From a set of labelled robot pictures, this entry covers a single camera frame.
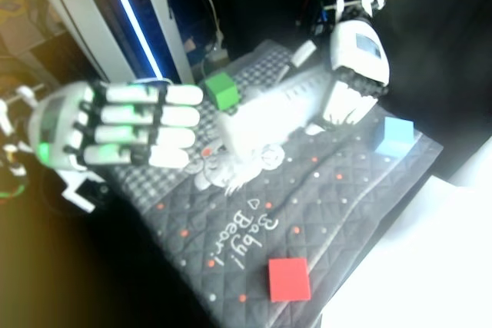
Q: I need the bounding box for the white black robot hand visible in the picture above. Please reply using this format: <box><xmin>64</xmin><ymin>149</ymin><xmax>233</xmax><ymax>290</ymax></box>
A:
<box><xmin>276</xmin><ymin>16</ymin><xmax>391</xmax><ymax>128</ymax></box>
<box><xmin>27</xmin><ymin>80</ymin><xmax>204</xmax><ymax>171</ymax></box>

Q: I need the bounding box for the blue block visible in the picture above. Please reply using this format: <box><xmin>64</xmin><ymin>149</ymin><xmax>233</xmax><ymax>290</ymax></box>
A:
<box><xmin>374</xmin><ymin>115</ymin><xmax>417</xmax><ymax>158</ymax></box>

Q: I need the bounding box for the white robot body column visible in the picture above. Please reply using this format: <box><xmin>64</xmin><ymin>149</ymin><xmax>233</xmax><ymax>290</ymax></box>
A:
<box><xmin>22</xmin><ymin>0</ymin><xmax>195</xmax><ymax>85</ymax></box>

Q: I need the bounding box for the green block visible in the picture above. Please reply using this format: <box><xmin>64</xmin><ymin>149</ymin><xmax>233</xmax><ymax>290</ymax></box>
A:
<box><xmin>203</xmin><ymin>71</ymin><xmax>241</xmax><ymax>112</ymax></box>

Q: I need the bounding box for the white power adapter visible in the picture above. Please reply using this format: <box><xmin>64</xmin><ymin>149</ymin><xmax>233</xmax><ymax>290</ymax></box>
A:
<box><xmin>202</xmin><ymin>41</ymin><xmax>232</xmax><ymax>72</ymax></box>

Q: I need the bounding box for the grey quilt with bear print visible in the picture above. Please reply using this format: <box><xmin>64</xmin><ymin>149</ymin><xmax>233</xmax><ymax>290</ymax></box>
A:
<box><xmin>109</xmin><ymin>39</ymin><xmax>444</xmax><ymax>328</ymax></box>

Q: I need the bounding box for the red block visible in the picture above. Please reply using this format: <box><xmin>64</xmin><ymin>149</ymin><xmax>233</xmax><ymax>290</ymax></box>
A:
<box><xmin>267</xmin><ymin>257</ymin><xmax>312</xmax><ymax>303</ymax></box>

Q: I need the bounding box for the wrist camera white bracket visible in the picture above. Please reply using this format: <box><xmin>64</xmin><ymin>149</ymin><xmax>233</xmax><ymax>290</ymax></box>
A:
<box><xmin>59</xmin><ymin>169</ymin><xmax>108</xmax><ymax>214</ymax></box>

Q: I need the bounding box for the white power cable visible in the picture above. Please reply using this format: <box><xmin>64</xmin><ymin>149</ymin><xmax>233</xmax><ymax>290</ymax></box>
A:
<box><xmin>179</xmin><ymin>0</ymin><xmax>226</xmax><ymax>48</ymax></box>

